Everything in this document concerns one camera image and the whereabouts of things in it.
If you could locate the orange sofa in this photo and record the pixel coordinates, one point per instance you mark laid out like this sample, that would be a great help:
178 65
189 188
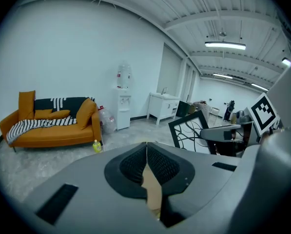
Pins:
57 135

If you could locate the large clear water jug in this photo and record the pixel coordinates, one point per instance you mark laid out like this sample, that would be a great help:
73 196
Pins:
107 121
124 74

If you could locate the ceiling tube light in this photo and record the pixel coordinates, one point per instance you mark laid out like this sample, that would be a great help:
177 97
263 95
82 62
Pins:
222 76
287 62
259 86
225 45

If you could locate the small side table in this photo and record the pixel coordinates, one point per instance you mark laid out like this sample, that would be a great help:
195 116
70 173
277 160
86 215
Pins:
216 111

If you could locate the white sink cabinet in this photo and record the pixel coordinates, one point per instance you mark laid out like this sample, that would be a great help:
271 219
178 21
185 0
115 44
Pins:
162 106

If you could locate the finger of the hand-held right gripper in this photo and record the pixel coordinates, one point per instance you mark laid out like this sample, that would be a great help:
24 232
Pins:
216 133

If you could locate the black equipment stand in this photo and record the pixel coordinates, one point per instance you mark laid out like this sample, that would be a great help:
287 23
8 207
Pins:
229 110

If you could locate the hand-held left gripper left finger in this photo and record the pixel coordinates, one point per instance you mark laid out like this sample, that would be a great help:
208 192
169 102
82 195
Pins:
86 191

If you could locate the black throw white pattern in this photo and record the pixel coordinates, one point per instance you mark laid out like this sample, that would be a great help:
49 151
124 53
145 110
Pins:
72 105

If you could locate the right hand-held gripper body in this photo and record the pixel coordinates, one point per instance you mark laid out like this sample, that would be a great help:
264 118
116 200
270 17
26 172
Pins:
263 113

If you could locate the black white striped blanket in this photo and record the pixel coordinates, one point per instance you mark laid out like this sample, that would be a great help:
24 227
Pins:
30 125

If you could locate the white water dispenser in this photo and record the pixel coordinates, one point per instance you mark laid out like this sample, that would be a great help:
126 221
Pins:
122 111

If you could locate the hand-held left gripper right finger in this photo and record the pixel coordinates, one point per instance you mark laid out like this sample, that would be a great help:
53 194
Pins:
196 191

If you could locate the black framed picture tile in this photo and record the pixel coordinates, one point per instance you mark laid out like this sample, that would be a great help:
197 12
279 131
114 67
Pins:
186 133

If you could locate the large orange cushion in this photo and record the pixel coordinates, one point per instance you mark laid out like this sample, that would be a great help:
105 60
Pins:
86 113

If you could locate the yellow drink bottle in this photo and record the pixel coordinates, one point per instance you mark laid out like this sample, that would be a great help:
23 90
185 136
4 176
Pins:
97 147

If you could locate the chrome faucet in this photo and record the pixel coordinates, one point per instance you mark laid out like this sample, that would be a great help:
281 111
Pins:
163 91

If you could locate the small orange cushion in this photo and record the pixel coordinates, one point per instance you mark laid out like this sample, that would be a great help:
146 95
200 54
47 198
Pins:
60 114
43 113

